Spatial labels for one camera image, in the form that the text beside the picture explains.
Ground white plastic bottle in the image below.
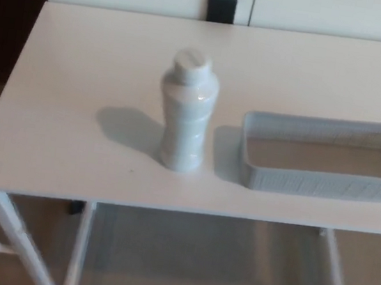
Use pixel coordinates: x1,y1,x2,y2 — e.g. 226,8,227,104
148,44,226,177

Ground grey perforated plastic basket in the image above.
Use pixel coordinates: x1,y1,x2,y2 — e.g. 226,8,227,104
234,103,381,208

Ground small black floor object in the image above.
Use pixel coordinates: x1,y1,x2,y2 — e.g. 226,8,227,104
68,199,84,217

